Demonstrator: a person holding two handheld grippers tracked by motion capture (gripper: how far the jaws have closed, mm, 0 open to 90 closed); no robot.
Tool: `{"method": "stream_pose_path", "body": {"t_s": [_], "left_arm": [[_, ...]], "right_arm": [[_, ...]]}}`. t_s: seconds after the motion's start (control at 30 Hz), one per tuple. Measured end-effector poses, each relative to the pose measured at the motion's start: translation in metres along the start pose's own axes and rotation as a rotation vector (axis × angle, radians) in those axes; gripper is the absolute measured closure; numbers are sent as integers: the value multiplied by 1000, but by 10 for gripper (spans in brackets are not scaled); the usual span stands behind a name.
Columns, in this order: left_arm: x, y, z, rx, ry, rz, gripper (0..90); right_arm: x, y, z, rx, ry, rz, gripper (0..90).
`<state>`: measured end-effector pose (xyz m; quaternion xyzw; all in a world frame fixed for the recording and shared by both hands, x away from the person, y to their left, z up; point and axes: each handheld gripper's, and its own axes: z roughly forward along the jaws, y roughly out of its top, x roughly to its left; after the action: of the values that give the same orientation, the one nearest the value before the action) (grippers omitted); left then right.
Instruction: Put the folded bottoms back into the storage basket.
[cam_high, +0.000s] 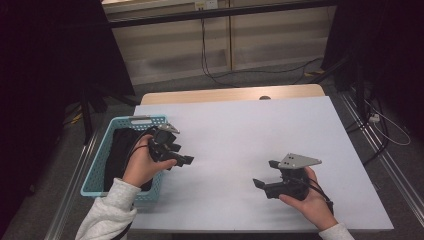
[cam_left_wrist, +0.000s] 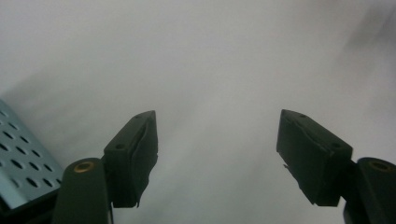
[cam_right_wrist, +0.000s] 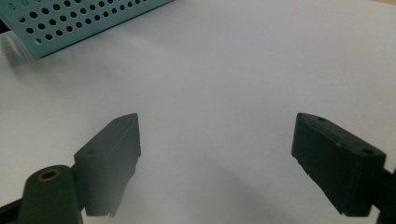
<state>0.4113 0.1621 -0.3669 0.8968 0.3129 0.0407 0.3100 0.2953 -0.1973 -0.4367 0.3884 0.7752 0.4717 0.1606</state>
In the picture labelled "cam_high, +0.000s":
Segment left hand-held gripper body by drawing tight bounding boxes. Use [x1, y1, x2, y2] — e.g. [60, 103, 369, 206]
[148, 123, 181, 164]

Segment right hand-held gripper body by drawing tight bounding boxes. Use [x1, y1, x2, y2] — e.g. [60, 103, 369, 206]
[264, 153, 323, 201]

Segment black shorts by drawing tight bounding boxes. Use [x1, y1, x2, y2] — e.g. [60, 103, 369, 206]
[103, 127, 156, 193]

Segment light blue plastic basket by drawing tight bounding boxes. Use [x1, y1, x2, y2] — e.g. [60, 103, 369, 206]
[80, 114, 171, 203]

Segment person's left hand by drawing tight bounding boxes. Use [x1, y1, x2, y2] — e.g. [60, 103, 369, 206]
[122, 134, 178, 188]

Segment person's right hand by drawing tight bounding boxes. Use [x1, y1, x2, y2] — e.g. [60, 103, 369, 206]
[279, 167, 338, 232]

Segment black stand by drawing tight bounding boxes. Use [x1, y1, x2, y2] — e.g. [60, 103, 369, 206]
[79, 84, 141, 146]
[313, 54, 368, 114]

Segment beige wooden shelf unit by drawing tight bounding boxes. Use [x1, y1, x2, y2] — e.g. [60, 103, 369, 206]
[111, 6, 336, 86]

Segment black horizontal bar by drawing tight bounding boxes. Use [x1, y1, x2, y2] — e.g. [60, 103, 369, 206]
[107, 0, 338, 29]

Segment black curtain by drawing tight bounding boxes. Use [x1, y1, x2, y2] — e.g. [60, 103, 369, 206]
[0, 0, 136, 234]
[321, 0, 424, 141]

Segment left hand-held gripper black cable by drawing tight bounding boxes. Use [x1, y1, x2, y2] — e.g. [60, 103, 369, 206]
[124, 126, 158, 168]

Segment hand-held gripper black cable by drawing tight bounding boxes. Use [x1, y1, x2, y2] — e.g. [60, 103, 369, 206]
[124, 126, 158, 168]
[299, 178, 334, 214]

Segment right hand-held gripper black cable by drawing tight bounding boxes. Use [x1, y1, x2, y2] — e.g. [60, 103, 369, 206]
[299, 178, 334, 214]

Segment black hanging cable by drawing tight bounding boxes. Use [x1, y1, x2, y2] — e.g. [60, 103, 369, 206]
[199, 17, 325, 88]

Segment black floor cable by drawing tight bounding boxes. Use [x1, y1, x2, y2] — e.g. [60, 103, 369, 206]
[344, 96, 391, 167]

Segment metal floor rail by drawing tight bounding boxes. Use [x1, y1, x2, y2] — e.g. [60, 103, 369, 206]
[44, 131, 101, 240]
[339, 91, 424, 218]

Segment white floor cable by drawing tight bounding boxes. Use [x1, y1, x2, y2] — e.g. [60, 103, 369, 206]
[364, 99, 412, 147]

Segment white wall socket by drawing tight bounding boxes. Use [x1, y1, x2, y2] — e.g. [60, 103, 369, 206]
[194, 0, 218, 11]

